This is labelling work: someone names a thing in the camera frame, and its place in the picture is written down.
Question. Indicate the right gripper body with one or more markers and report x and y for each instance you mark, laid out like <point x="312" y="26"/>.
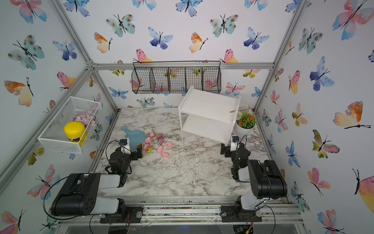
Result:
<point x="227" y="149"/>

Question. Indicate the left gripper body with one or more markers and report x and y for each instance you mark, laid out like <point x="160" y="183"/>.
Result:
<point x="135" y="151"/>

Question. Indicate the pink pig toy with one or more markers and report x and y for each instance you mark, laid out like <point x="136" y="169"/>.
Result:
<point x="165" y="154"/>
<point x="160" y="149"/>
<point x="169" y="144"/>

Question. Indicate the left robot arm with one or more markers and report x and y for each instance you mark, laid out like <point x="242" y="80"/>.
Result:
<point x="79" y="194"/>

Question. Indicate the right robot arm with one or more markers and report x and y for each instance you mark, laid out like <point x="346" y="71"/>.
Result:
<point x="265" y="179"/>

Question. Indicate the orange green toy car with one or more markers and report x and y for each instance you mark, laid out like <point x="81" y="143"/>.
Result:
<point x="149" y="150"/>

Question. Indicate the teal plastic paddle plate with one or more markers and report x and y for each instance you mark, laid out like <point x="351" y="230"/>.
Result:
<point x="134" y="137"/>

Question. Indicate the pink toy car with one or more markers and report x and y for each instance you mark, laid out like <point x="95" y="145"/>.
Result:
<point x="160" y="139"/>

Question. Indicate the pink pig toy on table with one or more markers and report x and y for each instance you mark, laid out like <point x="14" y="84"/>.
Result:
<point x="169" y="144"/>

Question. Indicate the potted plant with flowers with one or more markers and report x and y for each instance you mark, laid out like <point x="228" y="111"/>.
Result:
<point x="245" y="123"/>

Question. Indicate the white two-tier shelf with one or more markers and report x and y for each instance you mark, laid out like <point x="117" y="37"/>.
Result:
<point x="208" y="115"/>

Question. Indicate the pink round chips pile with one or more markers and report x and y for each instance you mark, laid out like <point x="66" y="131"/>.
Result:
<point x="86" y="118"/>

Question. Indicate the yellow lidded jar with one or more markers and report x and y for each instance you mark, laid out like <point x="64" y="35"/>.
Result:
<point x="76" y="132"/>

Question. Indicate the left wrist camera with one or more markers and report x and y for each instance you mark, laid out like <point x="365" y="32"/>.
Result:
<point x="124" y="146"/>

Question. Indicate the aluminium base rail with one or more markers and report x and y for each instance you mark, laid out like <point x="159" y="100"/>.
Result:
<point x="215" y="210"/>

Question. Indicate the white mesh wall basket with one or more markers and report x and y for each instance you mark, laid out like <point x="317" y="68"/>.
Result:
<point x="53" y="137"/>

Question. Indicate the black wire wall basket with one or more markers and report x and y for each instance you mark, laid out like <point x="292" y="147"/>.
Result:
<point x="176" y="77"/>

